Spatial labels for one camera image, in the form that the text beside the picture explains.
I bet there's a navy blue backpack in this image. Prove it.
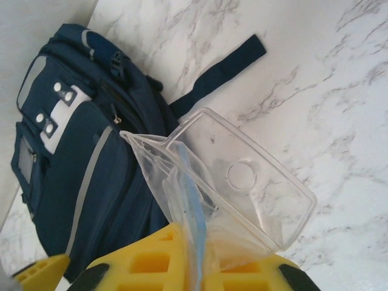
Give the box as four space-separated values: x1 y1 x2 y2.
10 23 268 283

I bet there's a clear bag of blue pens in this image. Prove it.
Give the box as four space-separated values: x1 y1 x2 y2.
119 107 318 291

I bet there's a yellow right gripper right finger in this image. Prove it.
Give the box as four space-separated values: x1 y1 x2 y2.
202 253 316 291

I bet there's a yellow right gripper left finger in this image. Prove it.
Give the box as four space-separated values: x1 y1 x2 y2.
72 222 195 291

